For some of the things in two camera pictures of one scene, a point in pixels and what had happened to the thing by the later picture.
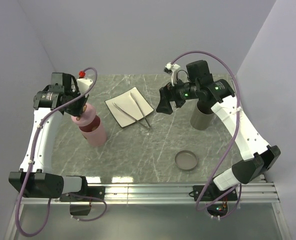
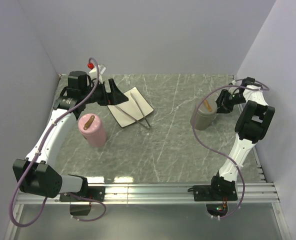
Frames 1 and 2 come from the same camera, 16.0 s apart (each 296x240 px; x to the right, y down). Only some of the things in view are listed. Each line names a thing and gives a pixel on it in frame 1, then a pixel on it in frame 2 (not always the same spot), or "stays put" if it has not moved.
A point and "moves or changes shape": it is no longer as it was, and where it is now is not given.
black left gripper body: (76, 107) → (101, 96)
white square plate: (125, 101) stays put
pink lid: (87, 117) moves or changes shape
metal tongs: (148, 125) stays put
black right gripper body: (180, 92) → (229, 100)
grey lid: (186, 160) → (208, 107)
